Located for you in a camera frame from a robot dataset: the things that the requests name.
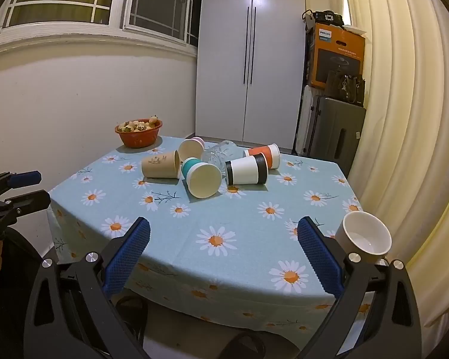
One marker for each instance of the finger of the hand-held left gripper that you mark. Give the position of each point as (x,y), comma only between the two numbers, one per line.
(30,200)
(25,178)

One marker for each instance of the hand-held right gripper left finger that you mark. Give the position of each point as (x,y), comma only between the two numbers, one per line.
(129,258)

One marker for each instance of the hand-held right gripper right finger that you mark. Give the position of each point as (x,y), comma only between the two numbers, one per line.
(320,258)

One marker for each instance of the beige ceramic cup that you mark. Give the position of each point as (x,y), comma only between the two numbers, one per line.
(366,235)

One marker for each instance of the brown paper cup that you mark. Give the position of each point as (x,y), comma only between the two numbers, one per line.
(157,164)

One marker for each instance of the teal paper cup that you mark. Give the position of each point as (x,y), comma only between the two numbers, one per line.
(204,181)

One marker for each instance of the orange paper cup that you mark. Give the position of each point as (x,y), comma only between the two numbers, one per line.
(271,155)

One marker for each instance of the black and white paper cup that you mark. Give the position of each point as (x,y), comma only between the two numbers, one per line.
(245,170)

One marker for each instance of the pink paper cup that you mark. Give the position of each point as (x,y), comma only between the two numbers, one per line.
(191,149)

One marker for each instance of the clear glass cup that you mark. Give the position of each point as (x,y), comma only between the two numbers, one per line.
(219,153)

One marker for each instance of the blue daisy print tablecloth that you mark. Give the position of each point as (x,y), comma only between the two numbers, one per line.
(243,228)

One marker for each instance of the dark slipper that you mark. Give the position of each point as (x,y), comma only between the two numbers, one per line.
(245,346)

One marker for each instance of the red plastic bowl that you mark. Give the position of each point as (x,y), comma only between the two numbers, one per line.
(138,139)

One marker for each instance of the pile of small fruits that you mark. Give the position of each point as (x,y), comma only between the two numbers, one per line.
(136,125)

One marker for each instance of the grey suitcase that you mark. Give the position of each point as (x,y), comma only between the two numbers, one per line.
(333,131)

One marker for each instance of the white folded rack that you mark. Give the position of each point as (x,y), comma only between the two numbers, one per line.
(305,119)

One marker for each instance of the cream curtain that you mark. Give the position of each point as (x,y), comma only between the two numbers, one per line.
(408,119)

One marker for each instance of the dark handbag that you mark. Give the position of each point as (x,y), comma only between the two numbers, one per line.
(344,89)

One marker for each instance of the white framed window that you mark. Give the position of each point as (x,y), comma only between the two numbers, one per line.
(97,3)

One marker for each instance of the orange cardboard box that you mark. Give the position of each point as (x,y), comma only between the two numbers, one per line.
(338,52)

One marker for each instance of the white wardrobe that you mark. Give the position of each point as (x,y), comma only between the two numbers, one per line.
(224,63)

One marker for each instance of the black camera bag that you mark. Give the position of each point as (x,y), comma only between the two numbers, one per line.
(327,17)

